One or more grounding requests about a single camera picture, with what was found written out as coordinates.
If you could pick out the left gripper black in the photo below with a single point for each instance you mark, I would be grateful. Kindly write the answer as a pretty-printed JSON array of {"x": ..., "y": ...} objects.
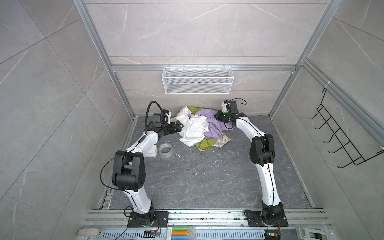
[{"x": 178, "y": 128}]

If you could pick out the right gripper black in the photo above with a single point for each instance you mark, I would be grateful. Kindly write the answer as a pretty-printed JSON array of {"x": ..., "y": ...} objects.
[{"x": 218, "y": 116}]

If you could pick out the purple cloth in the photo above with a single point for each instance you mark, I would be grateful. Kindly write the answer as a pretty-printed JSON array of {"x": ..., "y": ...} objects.
[{"x": 216, "y": 128}]

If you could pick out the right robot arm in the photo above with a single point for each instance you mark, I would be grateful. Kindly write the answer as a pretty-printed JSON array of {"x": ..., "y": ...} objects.
[{"x": 262, "y": 153}]

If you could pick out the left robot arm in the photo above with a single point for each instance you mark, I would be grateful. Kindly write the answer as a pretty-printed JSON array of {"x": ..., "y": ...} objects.
[{"x": 129, "y": 171}]

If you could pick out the white cloth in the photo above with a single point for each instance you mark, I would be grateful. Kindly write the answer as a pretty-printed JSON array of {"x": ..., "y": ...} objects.
[{"x": 194, "y": 127}]

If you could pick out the beige patterned cloth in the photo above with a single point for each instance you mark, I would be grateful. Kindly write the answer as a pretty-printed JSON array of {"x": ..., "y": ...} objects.
[{"x": 223, "y": 141}]

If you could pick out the olive green cloth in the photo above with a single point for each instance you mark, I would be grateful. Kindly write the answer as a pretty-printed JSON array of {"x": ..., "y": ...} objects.
[{"x": 206, "y": 143}]

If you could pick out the clear tape roll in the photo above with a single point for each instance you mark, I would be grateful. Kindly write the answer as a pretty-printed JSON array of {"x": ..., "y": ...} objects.
[{"x": 165, "y": 150}]

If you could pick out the white rectangular box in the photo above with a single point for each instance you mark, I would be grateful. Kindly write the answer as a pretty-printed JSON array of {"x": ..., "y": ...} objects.
[{"x": 152, "y": 153}]

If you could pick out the coloured marker pack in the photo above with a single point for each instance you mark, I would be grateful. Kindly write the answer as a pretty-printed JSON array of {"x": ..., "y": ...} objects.
[{"x": 183, "y": 233}]

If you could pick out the white remote device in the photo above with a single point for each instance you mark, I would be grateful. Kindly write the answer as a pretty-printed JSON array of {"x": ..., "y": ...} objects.
[{"x": 90, "y": 232}]

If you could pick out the white plastic holder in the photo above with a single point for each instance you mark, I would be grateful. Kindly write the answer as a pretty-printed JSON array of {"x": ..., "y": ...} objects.
[{"x": 311, "y": 234}]

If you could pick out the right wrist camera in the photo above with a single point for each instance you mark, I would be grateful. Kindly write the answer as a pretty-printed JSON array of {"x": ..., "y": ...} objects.
[{"x": 230, "y": 107}]

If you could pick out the white wire basket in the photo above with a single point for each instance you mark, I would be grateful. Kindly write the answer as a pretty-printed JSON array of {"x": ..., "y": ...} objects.
[{"x": 197, "y": 80}]

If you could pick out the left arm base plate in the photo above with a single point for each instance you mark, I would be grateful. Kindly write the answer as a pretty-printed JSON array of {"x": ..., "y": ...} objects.
[{"x": 149, "y": 220}]

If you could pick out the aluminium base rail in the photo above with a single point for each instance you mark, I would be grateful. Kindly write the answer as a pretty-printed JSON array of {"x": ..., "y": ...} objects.
[{"x": 228, "y": 224}]

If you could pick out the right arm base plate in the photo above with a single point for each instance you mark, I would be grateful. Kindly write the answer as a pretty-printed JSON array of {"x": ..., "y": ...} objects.
[{"x": 265, "y": 219}]

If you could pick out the black wire hook rack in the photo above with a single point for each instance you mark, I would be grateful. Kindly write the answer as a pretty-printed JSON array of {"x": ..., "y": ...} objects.
[{"x": 354, "y": 156}]

